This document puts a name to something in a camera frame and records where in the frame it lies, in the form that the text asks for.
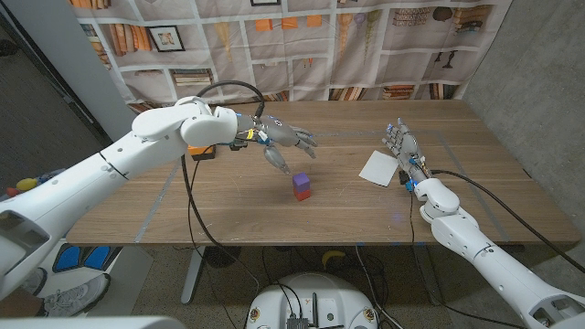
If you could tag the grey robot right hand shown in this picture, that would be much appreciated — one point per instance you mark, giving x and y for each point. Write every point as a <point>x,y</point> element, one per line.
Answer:
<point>407,146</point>

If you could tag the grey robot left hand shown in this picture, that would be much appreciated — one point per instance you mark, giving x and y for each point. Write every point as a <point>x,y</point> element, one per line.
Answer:
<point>279,132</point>

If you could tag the purple magnetic block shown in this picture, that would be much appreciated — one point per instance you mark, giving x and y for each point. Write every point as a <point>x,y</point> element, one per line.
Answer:
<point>301,181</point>

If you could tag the red magnetic block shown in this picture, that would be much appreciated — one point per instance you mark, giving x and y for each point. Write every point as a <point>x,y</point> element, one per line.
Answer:
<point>302,195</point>

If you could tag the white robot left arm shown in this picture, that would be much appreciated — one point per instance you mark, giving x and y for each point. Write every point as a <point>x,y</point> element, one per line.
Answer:
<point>91,183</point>

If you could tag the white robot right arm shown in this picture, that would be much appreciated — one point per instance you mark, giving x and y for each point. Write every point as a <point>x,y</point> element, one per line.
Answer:
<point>493,265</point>

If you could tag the yellow toy fruit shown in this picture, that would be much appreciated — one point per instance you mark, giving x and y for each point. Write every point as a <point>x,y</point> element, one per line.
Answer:
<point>26,184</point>

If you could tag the small red toy fruit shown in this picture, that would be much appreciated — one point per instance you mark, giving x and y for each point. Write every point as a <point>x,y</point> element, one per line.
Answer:
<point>11,191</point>

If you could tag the white paper sheet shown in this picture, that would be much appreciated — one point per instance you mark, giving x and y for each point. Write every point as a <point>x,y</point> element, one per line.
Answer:
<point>378,168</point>

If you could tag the long grey tape strip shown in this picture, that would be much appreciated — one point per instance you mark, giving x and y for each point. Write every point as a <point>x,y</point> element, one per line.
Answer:
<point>365,134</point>

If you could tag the orange emergency stop box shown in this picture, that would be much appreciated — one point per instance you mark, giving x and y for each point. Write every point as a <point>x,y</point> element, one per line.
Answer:
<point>201,151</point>

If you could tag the printed bookshelf backdrop cloth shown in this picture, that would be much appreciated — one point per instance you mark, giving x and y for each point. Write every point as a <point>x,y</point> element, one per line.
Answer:
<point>297,55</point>

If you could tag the yellow banana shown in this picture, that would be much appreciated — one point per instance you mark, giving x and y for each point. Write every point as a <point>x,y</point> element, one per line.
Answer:
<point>332,256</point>

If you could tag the grey table leg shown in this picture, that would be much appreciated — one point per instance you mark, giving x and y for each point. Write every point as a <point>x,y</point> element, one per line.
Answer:
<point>429,279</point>
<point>192,279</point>

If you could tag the black round floor object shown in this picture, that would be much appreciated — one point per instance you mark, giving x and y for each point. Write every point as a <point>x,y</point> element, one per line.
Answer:
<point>226,257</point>

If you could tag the white robot torso base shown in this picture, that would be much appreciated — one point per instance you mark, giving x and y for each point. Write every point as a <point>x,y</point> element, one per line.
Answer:
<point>329,292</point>

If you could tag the white floor board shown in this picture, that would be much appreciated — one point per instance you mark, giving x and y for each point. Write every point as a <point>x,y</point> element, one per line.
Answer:
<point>132,274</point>

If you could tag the blue foot pad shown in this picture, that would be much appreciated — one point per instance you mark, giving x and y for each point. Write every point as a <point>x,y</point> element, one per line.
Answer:
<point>68,259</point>
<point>97,257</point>

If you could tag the grey sneaker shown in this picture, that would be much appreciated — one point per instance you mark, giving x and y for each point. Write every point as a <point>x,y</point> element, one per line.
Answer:
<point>34,281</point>
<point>77,294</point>

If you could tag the person brown trouser leg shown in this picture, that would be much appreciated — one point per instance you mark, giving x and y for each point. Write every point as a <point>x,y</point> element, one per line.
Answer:
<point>18,304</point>

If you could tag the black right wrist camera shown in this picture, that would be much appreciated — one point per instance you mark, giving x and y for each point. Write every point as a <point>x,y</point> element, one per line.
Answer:
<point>406,179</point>

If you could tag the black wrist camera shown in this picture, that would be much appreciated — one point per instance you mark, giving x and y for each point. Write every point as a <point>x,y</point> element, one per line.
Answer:
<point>406,179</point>
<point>238,145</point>

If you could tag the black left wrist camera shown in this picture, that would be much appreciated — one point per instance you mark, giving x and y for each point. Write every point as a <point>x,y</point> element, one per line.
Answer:
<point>238,145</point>

